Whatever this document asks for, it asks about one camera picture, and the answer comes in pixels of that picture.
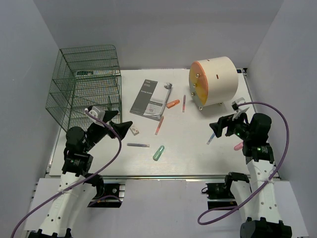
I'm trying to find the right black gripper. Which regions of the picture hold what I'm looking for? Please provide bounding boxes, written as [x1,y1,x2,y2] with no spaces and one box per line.
[210,110,253,141]

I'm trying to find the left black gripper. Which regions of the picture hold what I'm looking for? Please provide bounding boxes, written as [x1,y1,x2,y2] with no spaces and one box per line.
[83,110,133,152]

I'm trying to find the small white eraser box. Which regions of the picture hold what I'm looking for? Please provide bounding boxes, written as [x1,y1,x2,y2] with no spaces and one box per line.
[130,125,140,136]

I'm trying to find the grey setup guide booklet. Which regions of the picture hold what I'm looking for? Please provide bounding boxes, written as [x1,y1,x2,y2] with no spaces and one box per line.
[130,79,172,121]

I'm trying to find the round white drawer organizer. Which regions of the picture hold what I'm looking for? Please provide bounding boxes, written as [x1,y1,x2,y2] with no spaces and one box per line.
[189,57,239,110]

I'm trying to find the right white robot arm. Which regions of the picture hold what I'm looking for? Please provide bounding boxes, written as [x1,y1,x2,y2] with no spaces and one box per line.
[210,113,292,238]

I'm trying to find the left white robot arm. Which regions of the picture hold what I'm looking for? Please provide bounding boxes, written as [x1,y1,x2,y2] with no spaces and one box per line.
[29,106,133,238]

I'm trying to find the blue pen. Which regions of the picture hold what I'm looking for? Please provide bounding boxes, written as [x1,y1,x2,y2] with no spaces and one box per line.
[207,133,215,145]

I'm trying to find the dark purple pen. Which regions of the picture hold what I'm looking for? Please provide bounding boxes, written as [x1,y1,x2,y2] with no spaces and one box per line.
[127,143,150,148]

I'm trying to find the pink highlighter cap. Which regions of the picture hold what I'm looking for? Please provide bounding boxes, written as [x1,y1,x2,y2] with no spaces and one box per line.
[234,142,243,151]

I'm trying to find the orange pink pen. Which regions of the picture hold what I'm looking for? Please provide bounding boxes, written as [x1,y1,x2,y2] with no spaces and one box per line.
[155,116,164,135]

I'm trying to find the purple pink pen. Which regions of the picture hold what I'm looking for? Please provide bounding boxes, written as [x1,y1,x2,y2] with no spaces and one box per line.
[182,95,186,113]

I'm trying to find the orange highlighter cap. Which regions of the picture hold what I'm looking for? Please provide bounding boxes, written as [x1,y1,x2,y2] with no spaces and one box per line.
[166,100,180,109]

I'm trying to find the green highlighter cap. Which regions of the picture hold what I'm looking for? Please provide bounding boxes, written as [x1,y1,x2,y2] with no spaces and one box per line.
[153,145,165,161]

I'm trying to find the crumpled paper ball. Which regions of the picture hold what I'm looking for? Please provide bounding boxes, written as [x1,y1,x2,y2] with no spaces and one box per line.
[164,83,172,89]

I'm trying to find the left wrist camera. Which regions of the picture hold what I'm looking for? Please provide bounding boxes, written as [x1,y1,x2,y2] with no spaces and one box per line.
[84,106,105,124]

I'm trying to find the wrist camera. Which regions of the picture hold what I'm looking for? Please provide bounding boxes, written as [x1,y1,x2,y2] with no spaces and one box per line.
[231,97,249,120]
[84,106,105,124]

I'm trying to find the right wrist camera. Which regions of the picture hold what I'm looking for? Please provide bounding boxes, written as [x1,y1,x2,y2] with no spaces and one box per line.
[231,97,249,120]

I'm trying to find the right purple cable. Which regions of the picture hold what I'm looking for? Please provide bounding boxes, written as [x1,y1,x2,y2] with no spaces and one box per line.
[197,102,290,226]

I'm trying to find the purple cable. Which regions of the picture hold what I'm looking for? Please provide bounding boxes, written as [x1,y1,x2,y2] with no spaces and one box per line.
[9,110,122,238]
[197,102,290,226]

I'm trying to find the green wire mesh rack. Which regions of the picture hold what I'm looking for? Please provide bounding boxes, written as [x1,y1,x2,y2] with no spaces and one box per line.
[46,45,122,131]

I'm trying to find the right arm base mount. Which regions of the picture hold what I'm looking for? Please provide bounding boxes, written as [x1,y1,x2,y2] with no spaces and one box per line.
[201,183,237,210]

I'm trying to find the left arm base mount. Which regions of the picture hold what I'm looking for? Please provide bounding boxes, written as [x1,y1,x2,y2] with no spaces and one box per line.
[88,179,125,208]

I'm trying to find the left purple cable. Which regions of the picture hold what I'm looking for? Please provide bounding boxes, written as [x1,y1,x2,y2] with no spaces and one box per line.
[9,110,122,238]

